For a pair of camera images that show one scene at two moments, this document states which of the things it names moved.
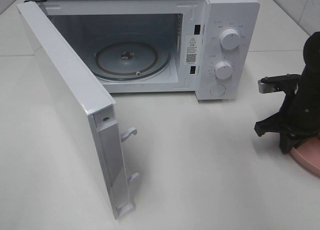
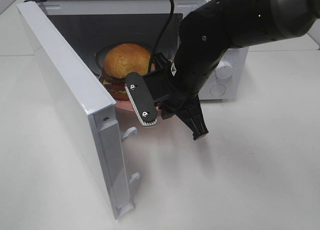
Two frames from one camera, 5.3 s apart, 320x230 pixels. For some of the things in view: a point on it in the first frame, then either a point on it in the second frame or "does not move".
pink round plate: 307,151 to 125,110
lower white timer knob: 223,70 does not move
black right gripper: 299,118 to 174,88
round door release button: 217,90 does not move
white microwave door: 89,110 does not move
